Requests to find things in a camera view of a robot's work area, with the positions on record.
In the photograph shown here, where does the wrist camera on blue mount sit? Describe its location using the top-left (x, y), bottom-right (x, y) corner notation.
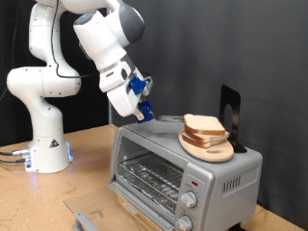
top-left (128, 75), bottom-right (154, 97)

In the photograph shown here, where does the black curtain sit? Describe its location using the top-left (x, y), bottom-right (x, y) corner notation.
top-left (0, 0), bottom-right (110, 148)

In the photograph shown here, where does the metal spatula with blue block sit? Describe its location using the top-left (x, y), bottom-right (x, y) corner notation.
top-left (136, 99), bottom-right (186, 124)

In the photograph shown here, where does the silver oven knob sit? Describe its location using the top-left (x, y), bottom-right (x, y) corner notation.
top-left (180, 191), bottom-right (198, 209)
top-left (174, 215), bottom-right (193, 231)

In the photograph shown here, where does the grey backdrop cloth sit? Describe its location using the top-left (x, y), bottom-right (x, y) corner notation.
top-left (112, 0), bottom-right (308, 230)

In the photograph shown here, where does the wire oven rack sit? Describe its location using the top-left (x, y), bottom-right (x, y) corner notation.
top-left (117, 152), bottom-right (185, 206)

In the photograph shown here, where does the aluminium foil sheet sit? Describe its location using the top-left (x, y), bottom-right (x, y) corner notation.
top-left (116, 165), bottom-right (176, 215)

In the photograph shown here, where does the black metal bookend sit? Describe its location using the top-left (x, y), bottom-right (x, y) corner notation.
top-left (218, 84), bottom-right (248, 154)

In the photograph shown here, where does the silver toaster oven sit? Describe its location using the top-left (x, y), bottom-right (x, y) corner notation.
top-left (109, 115), bottom-right (264, 231)

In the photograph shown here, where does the vertical metal pole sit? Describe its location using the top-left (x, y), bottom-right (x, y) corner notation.
top-left (107, 99), bottom-right (114, 125)

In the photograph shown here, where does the cable with silver connector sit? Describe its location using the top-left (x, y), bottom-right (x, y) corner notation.
top-left (0, 147), bottom-right (32, 158)

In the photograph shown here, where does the wooden cutting board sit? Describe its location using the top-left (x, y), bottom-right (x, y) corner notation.
top-left (178, 128), bottom-right (235, 164)

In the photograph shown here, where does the wooden box under oven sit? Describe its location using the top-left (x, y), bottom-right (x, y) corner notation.
top-left (116, 193), bottom-right (165, 231)

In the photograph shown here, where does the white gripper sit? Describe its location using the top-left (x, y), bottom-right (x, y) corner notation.
top-left (106, 65), bottom-right (146, 122)

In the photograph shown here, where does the black base cable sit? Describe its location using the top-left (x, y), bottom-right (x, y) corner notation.
top-left (0, 158), bottom-right (27, 165)

